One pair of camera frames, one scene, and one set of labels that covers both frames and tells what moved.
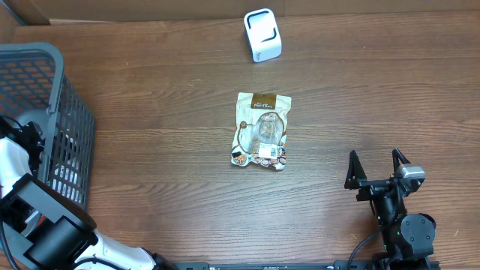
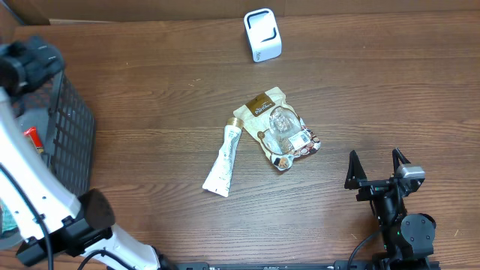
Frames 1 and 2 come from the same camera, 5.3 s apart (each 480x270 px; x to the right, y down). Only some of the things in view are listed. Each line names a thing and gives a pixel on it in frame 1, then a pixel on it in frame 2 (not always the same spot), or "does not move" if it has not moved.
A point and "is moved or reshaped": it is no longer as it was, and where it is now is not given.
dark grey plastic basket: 33,86 does not move
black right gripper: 356,178 does not move
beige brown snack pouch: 260,130 is moved or reshaped
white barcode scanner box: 263,34 does not move
